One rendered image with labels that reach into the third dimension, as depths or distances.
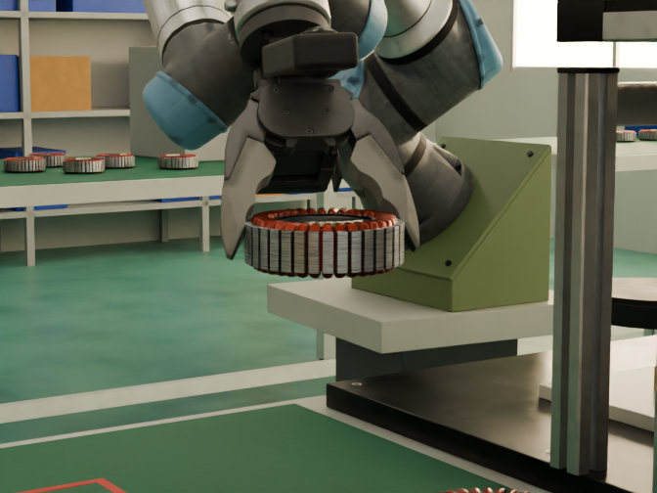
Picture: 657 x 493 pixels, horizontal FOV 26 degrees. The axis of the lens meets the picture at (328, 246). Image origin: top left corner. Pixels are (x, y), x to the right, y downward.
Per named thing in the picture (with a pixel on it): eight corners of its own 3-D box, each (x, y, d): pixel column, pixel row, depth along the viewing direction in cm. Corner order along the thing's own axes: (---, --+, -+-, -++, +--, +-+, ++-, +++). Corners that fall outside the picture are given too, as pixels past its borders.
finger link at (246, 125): (262, 210, 101) (310, 123, 106) (266, 198, 100) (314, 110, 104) (203, 183, 102) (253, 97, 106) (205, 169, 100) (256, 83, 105)
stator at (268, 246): (233, 258, 104) (233, 207, 104) (380, 253, 107) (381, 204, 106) (259, 283, 94) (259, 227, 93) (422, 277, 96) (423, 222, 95)
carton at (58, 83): (-3, 109, 752) (-5, 56, 749) (61, 108, 772) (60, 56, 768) (24, 112, 719) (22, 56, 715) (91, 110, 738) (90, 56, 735)
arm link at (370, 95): (339, 162, 191) (278, 92, 184) (420, 103, 188) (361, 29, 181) (352, 205, 180) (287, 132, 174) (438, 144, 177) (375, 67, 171)
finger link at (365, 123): (415, 174, 105) (338, 92, 107) (419, 163, 104) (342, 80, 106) (367, 205, 103) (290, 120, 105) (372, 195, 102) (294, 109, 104)
